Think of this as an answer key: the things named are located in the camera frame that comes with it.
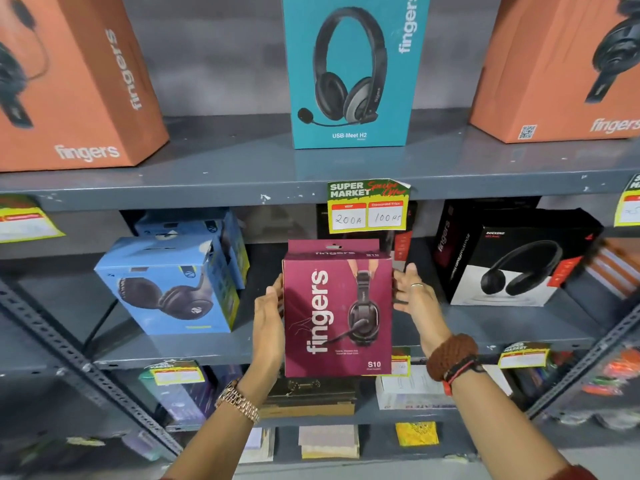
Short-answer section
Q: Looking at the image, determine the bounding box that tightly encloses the purple box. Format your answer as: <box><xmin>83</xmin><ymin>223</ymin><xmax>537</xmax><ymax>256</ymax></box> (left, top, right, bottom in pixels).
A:
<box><xmin>139</xmin><ymin>367</ymin><xmax>217</xmax><ymax>431</ymax></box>

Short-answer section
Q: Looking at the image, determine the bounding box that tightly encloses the white notepad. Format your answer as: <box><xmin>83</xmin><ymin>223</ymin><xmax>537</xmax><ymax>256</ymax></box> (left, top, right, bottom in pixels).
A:
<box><xmin>239</xmin><ymin>427</ymin><xmax>276</xmax><ymax>465</ymax></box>

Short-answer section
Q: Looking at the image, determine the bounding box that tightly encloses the pile of colourful small items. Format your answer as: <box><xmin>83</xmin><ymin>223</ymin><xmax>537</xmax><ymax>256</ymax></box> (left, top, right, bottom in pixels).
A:
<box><xmin>560</xmin><ymin>342</ymin><xmax>640</xmax><ymax>431</ymax></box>

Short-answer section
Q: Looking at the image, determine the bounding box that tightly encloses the green and yellow price tag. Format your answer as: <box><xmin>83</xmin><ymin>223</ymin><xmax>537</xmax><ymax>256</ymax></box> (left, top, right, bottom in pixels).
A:
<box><xmin>497</xmin><ymin>342</ymin><xmax>551</xmax><ymax>370</ymax></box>
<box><xmin>613</xmin><ymin>174</ymin><xmax>640</xmax><ymax>228</ymax></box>
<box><xmin>0</xmin><ymin>194</ymin><xmax>66</xmax><ymax>244</ymax></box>
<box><xmin>327</xmin><ymin>179</ymin><xmax>412</xmax><ymax>235</ymax></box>
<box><xmin>149</xmin><ymin>361</ymin><xmax>206</xmax><ymax>387</ymax></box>
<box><xmin>391</xmin><ymin>347</ymin><xmax>412</xmax><ymax>378</ymax></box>

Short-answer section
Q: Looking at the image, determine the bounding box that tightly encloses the person's right forearm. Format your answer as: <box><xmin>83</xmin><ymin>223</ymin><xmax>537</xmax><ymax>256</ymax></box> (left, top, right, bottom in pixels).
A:
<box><xmin>444</xmin><ymin>367</ymin><xmax>576</xmax><ymax>480</ymax></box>

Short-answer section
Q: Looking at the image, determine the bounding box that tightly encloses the teal headset box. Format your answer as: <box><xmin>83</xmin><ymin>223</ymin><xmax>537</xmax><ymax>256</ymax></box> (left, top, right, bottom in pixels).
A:
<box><xmin>281</xmin><ymin>0</ymin><xmax>432</xmax><ymax>150</ymax></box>

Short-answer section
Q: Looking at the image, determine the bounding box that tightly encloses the gold wristwatch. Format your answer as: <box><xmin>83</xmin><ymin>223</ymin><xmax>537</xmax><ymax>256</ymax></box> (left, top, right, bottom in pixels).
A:
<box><xmin>214</xmin><ymin>379</ymin><xmax>262</xmax><ymax>426</ymax></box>

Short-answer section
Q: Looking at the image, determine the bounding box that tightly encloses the yellow patterned packet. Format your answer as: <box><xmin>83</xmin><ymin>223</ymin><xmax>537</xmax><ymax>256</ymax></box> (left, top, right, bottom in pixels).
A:
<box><xmin>394</xmin><ymin>421</ymin><xmax>440</xmax><ymax>448</ymax></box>

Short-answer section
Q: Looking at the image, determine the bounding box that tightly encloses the orange headset box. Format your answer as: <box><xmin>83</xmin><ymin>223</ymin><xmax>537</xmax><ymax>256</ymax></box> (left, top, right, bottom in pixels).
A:
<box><xmin>469</xmin><ymin>0</ymin><xmax>640</xmax><ymax>145</ymax></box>
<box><xmin>0</xmin><ymin>0</ymin><xmax>171</xmax><ymax>174</ymax></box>

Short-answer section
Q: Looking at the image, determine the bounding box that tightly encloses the black and red wristband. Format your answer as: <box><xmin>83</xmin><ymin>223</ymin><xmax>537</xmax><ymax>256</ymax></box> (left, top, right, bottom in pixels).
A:
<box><xmin>442</xmin><ymin>356</ymin><xmax>487</xmax><ymax>397</ymax></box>

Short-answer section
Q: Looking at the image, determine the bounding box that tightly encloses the maroon headset box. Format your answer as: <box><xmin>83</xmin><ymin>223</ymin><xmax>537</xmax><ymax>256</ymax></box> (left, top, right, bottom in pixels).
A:
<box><xmin>281</xmin><ymin>239</ymin><xmax>395</xmax><ymax>379</ymax></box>

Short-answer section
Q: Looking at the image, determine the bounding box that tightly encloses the black and white headphone box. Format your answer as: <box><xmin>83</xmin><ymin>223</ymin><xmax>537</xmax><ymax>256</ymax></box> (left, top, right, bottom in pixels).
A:
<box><xmin>434</xmin><ymin>207</ymin><xmax>605</xmax><ymax>307</ymax></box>

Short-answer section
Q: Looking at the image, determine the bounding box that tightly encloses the stack of pastel notepads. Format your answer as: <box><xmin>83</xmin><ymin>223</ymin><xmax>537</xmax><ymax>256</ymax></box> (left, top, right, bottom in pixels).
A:
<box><xmin>298</xmin><ymin>424</ymin><xmax>361</xmax><ymax>461</ymax></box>

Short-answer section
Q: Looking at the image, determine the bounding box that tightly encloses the brown knitted scrunchie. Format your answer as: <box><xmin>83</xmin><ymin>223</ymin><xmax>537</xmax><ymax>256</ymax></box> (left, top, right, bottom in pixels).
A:
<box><xmin>426</xmin><ymin>334</ymin><xmax>480</xmax><ymax>382</ymax></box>

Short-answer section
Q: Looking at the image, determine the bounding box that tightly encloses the person's right hand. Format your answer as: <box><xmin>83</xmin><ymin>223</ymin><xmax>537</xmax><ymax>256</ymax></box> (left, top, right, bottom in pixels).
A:
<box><xmin>392</xmin><ymin>263</ymin><xmax>454</xmax><ymax>357</ymax></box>

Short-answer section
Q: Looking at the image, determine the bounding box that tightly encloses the person's left forearm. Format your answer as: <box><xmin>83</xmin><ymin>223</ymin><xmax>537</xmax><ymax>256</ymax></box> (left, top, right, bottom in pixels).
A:
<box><xmin>164</xmin><ymin>392</ymin><xmax>273</xmax><ymax>480</ymax></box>

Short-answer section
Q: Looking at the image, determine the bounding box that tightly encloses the person's left hand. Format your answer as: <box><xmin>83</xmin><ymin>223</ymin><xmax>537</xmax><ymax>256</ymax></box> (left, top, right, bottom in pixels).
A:
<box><xmin>237</xmin><ymin>274</ymin><xmax>287</xmax><ymax>401</ymax></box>

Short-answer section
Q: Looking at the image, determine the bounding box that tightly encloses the grey metal shelf rack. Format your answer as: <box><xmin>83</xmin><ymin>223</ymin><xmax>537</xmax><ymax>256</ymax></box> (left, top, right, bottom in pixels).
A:
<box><xmin>0</xmin><ymin>109</ymin><xmax>640</xmax><ymax>480</ymax></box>

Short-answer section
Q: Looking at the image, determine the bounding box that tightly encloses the white flat box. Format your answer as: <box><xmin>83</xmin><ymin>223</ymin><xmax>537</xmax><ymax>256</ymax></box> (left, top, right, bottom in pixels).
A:
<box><xmin>374</xmin><ymin>365</ymin><xmax>514</xmax><ymax>412</ymax></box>

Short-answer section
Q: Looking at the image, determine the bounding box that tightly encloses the dark brown box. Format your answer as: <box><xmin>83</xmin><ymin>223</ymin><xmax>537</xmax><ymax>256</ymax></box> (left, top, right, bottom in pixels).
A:
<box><xmin>259</xmin><ymin>378</ymin><xmax>359</xmax><ymax>418</ymax></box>

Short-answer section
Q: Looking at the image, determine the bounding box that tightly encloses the orange striped box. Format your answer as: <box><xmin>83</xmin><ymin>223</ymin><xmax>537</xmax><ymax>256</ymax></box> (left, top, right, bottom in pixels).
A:
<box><xmin>581</xmin><ymin>237</ymin><xmax>640</xmax><ymax>301</ymax></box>

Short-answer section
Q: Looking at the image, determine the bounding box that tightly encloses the blue headphone box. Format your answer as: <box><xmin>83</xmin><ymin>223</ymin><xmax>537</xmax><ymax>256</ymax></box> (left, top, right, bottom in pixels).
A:
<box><xmin>133</xmin><ymin>210</ymin><xmax>250</xmax><ymax>291</ymax></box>
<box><xmin>94</xmin><ymin>234</ymin><xmax>241</xmax><ymax>337</ymax></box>

